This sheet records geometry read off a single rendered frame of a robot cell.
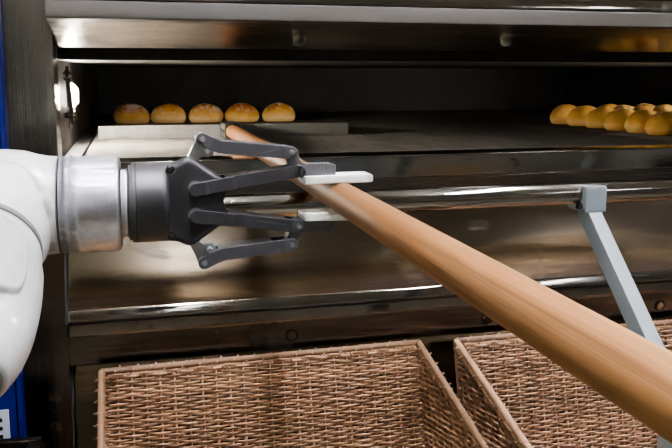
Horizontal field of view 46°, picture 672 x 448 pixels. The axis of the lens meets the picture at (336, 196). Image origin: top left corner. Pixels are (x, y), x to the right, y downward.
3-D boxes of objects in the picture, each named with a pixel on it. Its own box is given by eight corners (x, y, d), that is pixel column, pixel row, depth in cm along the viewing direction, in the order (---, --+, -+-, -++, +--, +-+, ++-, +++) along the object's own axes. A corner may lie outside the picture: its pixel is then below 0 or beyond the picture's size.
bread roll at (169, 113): (150, 123, 224) (150, 104, 223) (150, 122, 230) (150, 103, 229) (187, 123, 226) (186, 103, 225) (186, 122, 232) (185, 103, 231)
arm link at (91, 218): (68, 243, 79) (130, 240, 80) (60, 264, 70) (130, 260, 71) (64, 151, 77) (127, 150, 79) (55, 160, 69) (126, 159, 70)
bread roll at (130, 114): (114, 124, 220) (113, 104, 220) (113, 123, 227) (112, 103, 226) (151, 123, 223) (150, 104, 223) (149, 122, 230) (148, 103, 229)
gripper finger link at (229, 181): (188, 194, 78) (186, 179, 78) (299, 172, 81) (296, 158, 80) (191, 199, 74) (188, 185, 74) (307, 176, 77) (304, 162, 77)
